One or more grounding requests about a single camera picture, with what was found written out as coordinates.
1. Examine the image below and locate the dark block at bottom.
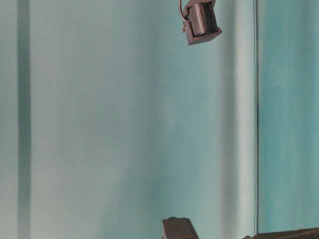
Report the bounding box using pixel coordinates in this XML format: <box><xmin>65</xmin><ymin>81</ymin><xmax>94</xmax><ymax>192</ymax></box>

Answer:
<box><xmin>161</xmin><ymin>217</ymin><xmax>199</xmax><ymax>239</ymax></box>

